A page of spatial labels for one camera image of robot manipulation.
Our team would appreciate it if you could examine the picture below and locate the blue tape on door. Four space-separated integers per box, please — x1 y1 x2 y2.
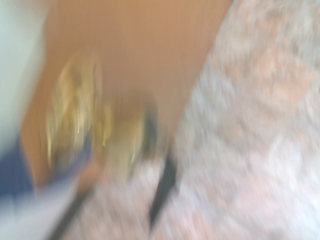
0 138 95 201

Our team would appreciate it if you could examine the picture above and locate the brass door knob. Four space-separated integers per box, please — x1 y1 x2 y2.
46 51 160 181

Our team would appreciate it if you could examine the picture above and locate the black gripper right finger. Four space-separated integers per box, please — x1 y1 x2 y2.
147 148 180 227

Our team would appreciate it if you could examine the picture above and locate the wooden door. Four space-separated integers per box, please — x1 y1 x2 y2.
21 0 235 191

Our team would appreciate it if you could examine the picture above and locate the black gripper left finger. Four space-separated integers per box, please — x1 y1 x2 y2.
48 193 87 240

